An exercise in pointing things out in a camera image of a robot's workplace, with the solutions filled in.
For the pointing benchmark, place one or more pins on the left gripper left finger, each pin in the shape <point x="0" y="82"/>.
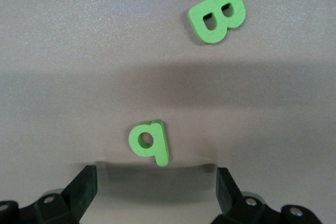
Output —
<point x="81" y="187"/>

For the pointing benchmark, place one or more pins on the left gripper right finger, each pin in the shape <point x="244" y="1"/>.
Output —
<point x="228" y="192"/>

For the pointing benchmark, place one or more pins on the green letter B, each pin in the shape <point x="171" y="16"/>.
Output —
<point x="211" y="36"/>

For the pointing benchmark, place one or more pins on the brown table cover sheet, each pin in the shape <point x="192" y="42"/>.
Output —
<point x="78" y="51"/>

